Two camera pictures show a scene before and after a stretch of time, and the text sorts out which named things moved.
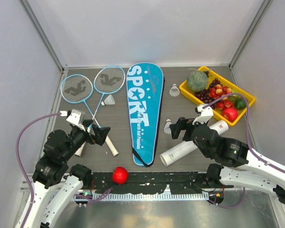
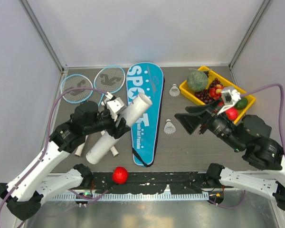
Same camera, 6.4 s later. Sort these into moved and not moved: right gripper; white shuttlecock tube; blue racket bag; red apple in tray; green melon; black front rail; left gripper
Moved: right gripper; left gripper; white shuttlecock tube
Not moved: green melon; blue racket bag; black front rail; red apple in tray
